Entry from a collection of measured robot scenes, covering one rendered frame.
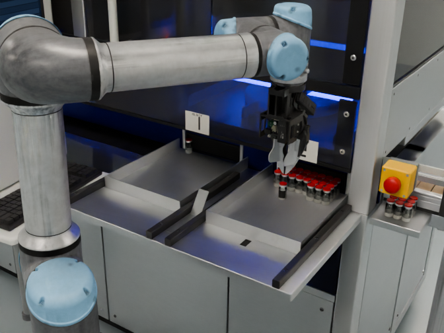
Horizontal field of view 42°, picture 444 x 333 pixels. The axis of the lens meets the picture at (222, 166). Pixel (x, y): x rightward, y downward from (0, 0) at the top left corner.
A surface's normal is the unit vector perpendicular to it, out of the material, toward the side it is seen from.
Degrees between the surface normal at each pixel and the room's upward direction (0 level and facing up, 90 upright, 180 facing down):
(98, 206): 0
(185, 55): 65
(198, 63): 85
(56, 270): 8
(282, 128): 90
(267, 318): 90
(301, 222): 0
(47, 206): 90
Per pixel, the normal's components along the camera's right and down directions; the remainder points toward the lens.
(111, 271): -0.55, 0.34
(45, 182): 0.36, 0.40
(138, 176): 0.02, -0.91
